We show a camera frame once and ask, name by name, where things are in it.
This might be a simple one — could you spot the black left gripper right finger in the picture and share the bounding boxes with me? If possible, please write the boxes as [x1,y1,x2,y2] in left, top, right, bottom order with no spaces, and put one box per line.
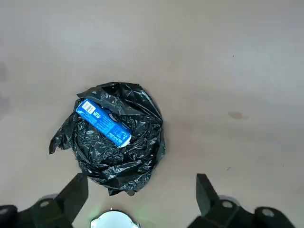
[187,173,297,228]

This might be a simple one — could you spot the blue cookie box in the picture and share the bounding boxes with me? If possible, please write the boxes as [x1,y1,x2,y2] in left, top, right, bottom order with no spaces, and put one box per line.
[75,98,133,148]

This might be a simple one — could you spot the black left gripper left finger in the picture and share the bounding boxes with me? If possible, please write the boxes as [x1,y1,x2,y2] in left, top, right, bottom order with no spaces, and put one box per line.
[0,172,89,228]

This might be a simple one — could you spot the black plastic bag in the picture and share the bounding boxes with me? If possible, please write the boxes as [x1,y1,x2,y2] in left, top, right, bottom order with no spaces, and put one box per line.
[48,82,166,197]

